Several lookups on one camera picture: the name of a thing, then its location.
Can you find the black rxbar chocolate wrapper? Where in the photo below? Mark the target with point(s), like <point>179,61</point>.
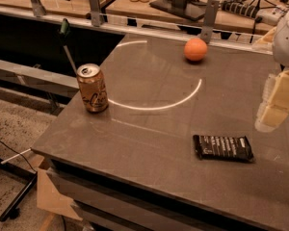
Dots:
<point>223,148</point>

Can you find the metal bracket right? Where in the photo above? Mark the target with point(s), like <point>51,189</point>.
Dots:
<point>209,20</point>

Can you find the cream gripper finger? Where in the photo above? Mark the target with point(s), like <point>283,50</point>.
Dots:
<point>265,43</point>
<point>274,108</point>

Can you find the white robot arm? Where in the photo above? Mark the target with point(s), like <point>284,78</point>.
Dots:
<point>281,42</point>

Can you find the metal bracket middle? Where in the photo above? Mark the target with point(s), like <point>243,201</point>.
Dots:
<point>96,15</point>

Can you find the power strip with cables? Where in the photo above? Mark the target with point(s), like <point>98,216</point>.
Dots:
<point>261,11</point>

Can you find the metal bracket left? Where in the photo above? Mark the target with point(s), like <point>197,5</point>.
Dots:
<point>38,8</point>

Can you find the orange fruit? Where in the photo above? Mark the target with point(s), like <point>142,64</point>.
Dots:
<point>195,49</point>

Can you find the metal bracket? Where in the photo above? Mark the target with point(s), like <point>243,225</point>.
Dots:
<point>96,15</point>
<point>209,20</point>
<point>38,8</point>

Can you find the black monitor stand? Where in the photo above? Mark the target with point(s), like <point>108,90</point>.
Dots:
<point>180,8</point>

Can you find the gold soda can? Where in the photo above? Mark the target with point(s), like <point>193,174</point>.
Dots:
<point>92,87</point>

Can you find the green handled tool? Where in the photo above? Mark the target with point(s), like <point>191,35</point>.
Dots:
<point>63,34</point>

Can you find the metal rail frame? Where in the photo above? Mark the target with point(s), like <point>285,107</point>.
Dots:
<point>156,29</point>

